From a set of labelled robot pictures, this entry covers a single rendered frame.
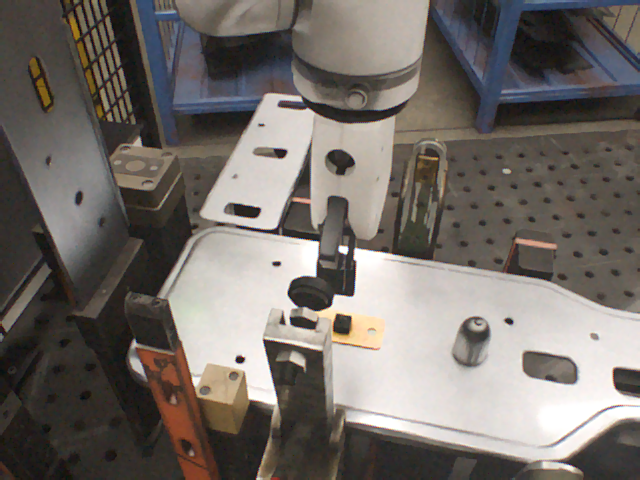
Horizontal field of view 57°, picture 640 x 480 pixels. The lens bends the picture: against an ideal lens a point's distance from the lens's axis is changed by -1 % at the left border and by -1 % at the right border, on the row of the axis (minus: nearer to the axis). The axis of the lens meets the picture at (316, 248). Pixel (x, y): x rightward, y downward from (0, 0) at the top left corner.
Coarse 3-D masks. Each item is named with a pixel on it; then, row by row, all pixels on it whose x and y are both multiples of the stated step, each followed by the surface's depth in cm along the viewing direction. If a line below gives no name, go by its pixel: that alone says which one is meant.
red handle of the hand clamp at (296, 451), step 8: (296, 424) 44; (304, 424) 45; (296, 432) 43; (304, 432) 43; (312, 432) 44; (288, 440) 42; (296, 440) 42; (304, 440) 42; (312, 440) 44; (288, 448) 41; (296, 448) 41; (304, 448) 41; (280, 456) 40; (288, 456) 40; (296, 456) 40; (304, 456) 41; (280, 464) 39; (288, 464) 39; (296, 464) 39; (304, 464) 41; (280, 472) 38; (288, 472) 38; (296, 472) 39
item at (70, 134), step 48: (0, 0) 43; (48, 0) 48; (0, 48) 44; (48, 48) 49; (0, 96) 45; (48, 144) 51; (96, 144) 59; (48, 192) 53; (96, 192) 60; (48, 240) 54; (96, 240) 62; (96, 288) 64
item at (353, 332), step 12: (324, 312) 61; (336, 312) 61; (336, 324) 59; (348, 324) 59; (360, 324) 60; (372, 324) 60; (384, 324) 60; (336, 336) 59; (348, 336) 59; (360, 336) 59; (372, 336) 59; (372, 348) 58
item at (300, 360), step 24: (312, 288) 36; (312, 312) 35; (264, 336) 34; (288, 336) 33; (312, 336) 33; (288, 360) 33; (312, 360) 34; (288, 384) 34; (312, 384) 37; (288, 408) 42; (312, 408) 41; (288, 432) 46
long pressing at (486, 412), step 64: (192, 256) 67; (256, 256) 67; (384, 256) 68; (192, 320) 61; (256, 320) 61; (448, 320) 61; (512, 320) 61; (576, 320) 61; (256, 384) 56; (384, 384) 56; (448, 384) 56; (512, 384) 56; (576, 384) 56; (448, 448) 51; (512, 448) 51; (576, 448) 51
